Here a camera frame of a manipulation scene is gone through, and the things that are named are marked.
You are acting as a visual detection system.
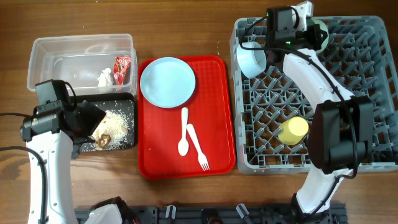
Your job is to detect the light green bowl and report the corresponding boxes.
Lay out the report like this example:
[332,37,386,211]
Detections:
[307,18,329,54]

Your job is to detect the food scraps with rice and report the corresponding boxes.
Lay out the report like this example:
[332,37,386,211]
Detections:
[90,110,134,151]

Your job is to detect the white tissue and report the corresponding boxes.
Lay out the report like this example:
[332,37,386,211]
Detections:
[97,68,114,87]

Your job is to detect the light blue bowl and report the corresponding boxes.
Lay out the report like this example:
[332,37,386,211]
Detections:
[236,42,267,78]

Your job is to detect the red snack wrapper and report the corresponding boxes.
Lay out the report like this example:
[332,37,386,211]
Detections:
[113,55,131,85]

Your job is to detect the yellow cup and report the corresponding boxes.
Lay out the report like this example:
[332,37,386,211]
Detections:
[278,116,309,145]

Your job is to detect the light blue plate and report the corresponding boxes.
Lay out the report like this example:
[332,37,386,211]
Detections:
[140,57,196,108]

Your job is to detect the white plastic spoon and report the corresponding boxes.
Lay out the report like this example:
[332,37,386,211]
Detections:
[178,107,189,156]

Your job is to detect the white plastic fork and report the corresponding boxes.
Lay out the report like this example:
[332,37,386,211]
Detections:
[187,124,210,171]

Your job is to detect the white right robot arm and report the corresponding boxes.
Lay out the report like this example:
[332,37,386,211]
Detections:
[264,1,374,223]

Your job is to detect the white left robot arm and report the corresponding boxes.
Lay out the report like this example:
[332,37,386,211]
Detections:
[21,100,106,223]

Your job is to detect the grey dishwasher rack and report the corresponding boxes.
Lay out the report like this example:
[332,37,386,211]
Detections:
[229,16,397,175]

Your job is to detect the black food waste tray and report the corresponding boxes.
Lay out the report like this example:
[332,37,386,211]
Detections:
[73,93,136,157]

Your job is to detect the clear plastic waste bin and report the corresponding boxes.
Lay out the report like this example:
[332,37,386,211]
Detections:
[27,34,137,95]

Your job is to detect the red serving tray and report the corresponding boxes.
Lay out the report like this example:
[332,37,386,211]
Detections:
[136,55,236,179]

